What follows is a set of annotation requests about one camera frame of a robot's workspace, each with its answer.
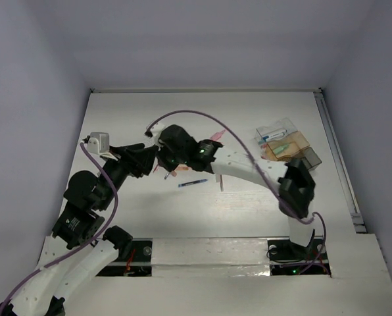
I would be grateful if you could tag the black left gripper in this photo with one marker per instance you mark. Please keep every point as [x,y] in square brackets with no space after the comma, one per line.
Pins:
[145,161]

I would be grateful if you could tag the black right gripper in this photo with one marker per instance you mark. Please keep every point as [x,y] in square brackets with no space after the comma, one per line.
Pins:
[170,164]

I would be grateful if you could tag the orange highlighter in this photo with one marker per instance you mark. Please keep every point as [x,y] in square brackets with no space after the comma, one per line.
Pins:
[182,168]

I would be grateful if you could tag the pink highlighter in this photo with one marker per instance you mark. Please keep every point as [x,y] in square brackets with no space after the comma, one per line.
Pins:
[217,136]

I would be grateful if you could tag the white marker blue cap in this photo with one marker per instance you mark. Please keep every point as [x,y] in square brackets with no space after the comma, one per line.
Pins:
[275,135]

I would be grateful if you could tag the green correction tape pen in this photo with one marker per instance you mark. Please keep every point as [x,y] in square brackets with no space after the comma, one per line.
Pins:
[280,149]

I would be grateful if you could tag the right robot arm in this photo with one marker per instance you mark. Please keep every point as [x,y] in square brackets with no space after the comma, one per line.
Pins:
[290,182]

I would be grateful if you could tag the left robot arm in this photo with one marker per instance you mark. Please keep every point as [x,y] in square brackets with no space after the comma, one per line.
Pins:
[83,241]

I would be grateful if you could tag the stationery organizer box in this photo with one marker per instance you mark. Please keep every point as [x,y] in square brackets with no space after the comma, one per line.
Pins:
[282,141]

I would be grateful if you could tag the blue ink refill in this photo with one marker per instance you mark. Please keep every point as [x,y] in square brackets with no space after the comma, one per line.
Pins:
[194,182]

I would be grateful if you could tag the red gel pen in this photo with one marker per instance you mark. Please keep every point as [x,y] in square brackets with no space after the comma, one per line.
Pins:
[219,180]

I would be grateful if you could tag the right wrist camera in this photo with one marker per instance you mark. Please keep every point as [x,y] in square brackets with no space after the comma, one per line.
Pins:
[154,132]

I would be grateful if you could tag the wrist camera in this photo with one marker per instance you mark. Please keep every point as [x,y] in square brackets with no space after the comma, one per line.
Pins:
[98,143]
[154,132]

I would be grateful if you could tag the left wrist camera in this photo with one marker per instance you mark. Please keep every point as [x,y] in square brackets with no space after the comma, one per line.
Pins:
[98,143]

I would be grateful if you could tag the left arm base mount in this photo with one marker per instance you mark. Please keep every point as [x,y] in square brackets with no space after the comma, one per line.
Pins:
[140,250]

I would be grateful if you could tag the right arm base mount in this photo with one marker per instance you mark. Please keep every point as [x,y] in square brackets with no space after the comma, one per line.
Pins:
[284,251]

